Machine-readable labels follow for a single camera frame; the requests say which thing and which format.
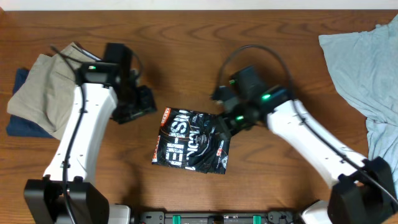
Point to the light grey t-shirt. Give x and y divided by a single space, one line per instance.
363 69

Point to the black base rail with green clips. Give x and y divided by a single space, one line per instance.
273 217

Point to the folded khaki trousers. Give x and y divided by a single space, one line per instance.
46 97

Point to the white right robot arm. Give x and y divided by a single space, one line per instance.
362 190

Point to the black orange-patterned sports shirt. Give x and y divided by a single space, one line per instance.
191 140

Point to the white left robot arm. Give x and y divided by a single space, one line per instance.
66 193

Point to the folded navy blue garment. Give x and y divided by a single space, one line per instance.
21 127

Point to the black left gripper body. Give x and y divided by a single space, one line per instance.
138 103

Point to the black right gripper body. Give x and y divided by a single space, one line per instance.
235 121

